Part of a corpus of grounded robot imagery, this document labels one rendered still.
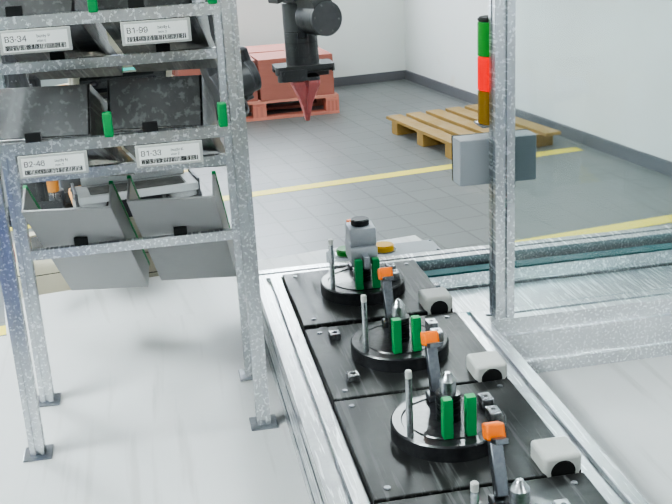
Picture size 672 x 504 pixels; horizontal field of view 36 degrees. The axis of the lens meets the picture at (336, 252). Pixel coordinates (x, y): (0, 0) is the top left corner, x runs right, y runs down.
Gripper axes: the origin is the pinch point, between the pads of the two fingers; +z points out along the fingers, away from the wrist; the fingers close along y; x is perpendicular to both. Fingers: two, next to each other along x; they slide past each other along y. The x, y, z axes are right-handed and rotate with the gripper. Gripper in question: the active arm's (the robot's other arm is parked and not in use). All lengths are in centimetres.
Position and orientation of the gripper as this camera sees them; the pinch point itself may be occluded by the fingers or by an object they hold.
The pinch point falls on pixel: (307, 115)
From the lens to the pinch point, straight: 181.7
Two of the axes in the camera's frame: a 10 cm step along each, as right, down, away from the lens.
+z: 0.7, 9.5, 3.1
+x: -1.8, -3.0, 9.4
